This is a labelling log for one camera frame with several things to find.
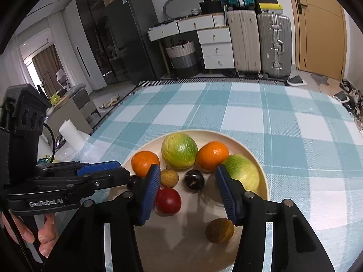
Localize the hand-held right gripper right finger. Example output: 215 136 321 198
215 164 335 272

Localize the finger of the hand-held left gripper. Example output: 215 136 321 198
37 160 122 177
66 168 131 197

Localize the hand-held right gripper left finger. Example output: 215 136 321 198
42 164 162 272

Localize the dark plum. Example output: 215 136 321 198
185 169 205 192
126 175 142 190

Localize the small red fruit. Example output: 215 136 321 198
155 187 182 216

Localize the small tan longan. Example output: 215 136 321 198
159 168 180 188

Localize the brown round longan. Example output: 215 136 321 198
205 218 235 244

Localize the orange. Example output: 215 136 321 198
131 151 161 177
196 141 230 173

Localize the cream round plate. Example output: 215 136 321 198
106 130 269 272

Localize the person's left hand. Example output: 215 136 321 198
0 212 59 259

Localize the yellow green citrus fruit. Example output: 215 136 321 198
161 133 198 171
221 154 261 194

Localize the white paper towel roll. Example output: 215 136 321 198
59 119 86 152

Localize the grey sofa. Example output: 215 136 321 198
45 83 101 131

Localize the teal checked tablecloth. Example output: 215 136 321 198
54 81 363 272

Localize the brown curtain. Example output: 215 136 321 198
31 44 64 97

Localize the white slipper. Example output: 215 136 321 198
286 75 307 87

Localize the grey white woven basket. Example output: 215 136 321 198
165 40 200 78

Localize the dark grey refrigerator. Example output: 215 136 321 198
103 0 166 84

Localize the dark glass cabinet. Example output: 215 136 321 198
75 0 127 87

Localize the white drawer cabinet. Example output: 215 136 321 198
197 28 236 70

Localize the grey cloth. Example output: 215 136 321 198
310 72 329 85

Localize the beige suitcase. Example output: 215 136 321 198
227 9 262 77

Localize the silver suitcase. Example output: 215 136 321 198
257 13 292 80

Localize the black white patterned shoe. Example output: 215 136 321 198
349 89 363 118

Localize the white desk with drawers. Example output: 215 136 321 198
147 14 229 77

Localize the oval mirror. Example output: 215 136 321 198
163 0 202 20

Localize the wooden door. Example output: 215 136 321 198
285 0 348 80

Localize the yellow black box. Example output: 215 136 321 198
255 3 284 14

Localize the black cable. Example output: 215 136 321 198
42 122 56 163

